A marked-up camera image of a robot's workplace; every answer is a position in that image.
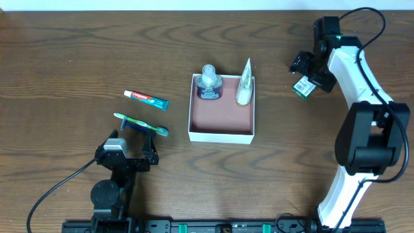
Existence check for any green white soap box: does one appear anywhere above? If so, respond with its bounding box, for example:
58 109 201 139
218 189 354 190
292 76 316 100

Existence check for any white shampoo tube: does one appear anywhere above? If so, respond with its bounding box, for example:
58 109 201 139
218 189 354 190
235 58 253 106

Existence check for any blue pump soap bottle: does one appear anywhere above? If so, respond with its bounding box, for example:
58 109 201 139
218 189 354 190
195 64 223 100

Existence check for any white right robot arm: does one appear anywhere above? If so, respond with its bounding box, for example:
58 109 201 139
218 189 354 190
289 32 410 232

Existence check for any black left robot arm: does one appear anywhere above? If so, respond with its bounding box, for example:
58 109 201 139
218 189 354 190
91 130 159 232

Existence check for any blue razor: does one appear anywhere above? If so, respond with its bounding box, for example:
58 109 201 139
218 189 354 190
120 118 149 134

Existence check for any green toothbrush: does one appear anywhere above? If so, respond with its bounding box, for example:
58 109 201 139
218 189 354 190
114 113 169 137

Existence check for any Colgate toothpaste tube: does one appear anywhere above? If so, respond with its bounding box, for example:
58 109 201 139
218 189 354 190
124 90 169 111

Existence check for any white box pink interior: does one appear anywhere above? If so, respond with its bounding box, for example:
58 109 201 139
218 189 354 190
188 74 255 144

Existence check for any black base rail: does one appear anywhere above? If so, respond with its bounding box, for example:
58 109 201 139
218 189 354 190
61 217 387 233

